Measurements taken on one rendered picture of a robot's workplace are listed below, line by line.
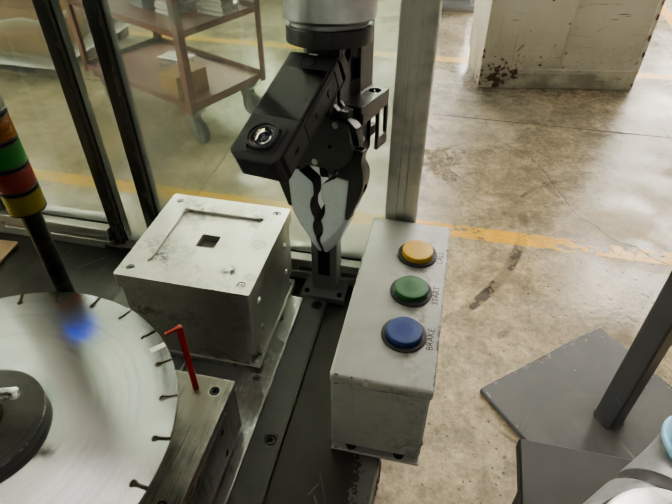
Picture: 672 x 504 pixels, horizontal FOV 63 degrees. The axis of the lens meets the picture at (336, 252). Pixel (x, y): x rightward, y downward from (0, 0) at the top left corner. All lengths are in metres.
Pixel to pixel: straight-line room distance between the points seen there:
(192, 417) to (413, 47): 0.48
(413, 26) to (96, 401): 0.50
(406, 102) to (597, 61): 2.95
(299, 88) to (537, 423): 1.38
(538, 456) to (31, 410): 0.55
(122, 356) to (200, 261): 0.20
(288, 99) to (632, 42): 3.27
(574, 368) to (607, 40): 2.19
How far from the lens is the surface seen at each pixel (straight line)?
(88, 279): 0.99
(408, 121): 0.70
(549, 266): 2.18
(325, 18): 0.44
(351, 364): 0.59
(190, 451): 0.61
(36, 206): 0.76
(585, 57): 3.57
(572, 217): 2.47
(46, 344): 0.61
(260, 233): 0.75
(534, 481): 0.73
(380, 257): 0.71
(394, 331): 0.61
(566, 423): 1.71
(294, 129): 0.41
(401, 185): 0.75
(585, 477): 0.75
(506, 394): 1.71
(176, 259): 0.74
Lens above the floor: 1.37
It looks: 41 degrees down
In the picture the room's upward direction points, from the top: straight up
